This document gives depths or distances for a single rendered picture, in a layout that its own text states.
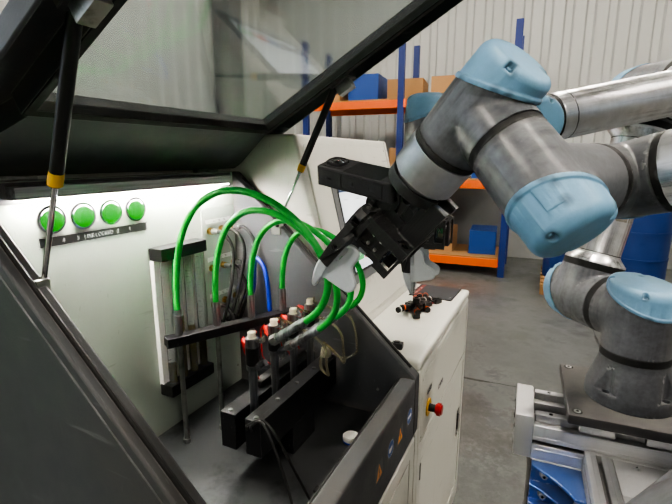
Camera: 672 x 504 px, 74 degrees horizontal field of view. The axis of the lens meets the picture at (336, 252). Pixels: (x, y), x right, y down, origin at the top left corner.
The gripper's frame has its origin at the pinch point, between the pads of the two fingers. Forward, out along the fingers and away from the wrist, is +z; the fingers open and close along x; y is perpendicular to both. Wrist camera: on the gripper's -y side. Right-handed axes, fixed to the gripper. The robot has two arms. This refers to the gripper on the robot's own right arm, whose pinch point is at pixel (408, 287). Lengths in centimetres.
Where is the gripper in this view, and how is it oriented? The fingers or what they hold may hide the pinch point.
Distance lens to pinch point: 88.0
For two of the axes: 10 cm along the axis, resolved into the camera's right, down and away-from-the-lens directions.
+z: 0.0, 9.8, 2.1
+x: 4.4, -1.9, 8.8
